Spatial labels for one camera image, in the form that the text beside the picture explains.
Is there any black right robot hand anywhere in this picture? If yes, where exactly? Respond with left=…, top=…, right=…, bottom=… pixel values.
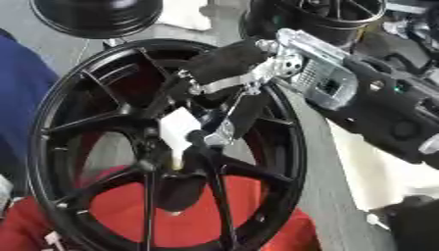
left=140, top=37, right=306, bottom=148

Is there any white pin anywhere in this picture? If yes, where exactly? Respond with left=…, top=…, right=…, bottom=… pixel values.
left=158, top=106, right=205, bottom=172

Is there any black round wheel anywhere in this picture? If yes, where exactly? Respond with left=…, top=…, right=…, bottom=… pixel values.
left=27, top=0, right=165, bottom=40
left=241, top=0, right=391, bottom=47

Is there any black spoked wheel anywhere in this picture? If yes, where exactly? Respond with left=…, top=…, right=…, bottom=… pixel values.
left=24, top=37, right=309, bottom=251

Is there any person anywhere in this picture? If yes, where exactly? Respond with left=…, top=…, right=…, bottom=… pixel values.
left=0, top=27, right=62, bottom=198

